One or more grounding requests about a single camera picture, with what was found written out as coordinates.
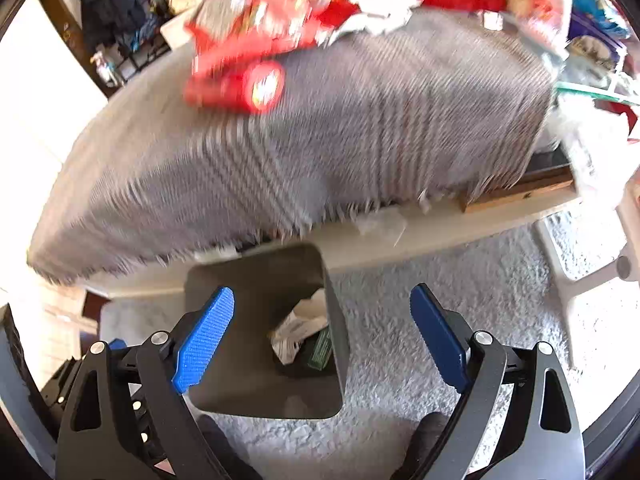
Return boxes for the grey plaid tablecloth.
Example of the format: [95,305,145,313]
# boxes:
[27,9,554,284]

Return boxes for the dark square trash bin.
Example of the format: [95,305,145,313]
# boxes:
[184,244,349,419]

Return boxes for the red snack bag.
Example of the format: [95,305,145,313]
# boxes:
[186,0,360,78]

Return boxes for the white green small carton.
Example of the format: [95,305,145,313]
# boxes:
[305,327,333,372]

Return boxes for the white pink lotion bottle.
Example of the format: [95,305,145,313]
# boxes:
[506,0,573,50]

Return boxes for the red cylindrical snack can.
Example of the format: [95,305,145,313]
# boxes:
[183,61,285,114]

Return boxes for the black coat rack with clothes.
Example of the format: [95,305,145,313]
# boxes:
[79,0,167,58]

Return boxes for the grey shaggy carpet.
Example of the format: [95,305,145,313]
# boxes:
[98,209,640,480]

